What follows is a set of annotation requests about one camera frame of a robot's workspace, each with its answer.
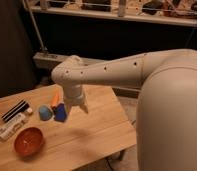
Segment orange ceramic bowl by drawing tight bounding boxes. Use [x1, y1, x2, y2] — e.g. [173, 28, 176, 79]
[14, 127, 45, 157]

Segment light blue rounded object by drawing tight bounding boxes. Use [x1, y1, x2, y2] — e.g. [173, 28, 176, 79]
[38, 105, 53, 121]

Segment dark blue block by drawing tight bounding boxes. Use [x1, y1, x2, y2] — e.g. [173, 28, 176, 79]
[54, 103, 67, 122]

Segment black striped flat object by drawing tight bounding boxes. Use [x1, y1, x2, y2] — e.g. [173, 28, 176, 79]
[2, 100, 30, 122]

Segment metal shelf rack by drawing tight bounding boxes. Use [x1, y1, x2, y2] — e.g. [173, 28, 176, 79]
[22, 0, 197, 47]

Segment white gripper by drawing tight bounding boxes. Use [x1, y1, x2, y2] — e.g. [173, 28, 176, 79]
[63, 85, 89, 118]

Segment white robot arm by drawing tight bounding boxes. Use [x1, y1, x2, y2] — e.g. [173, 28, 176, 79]
[52, 49, 197, 171]

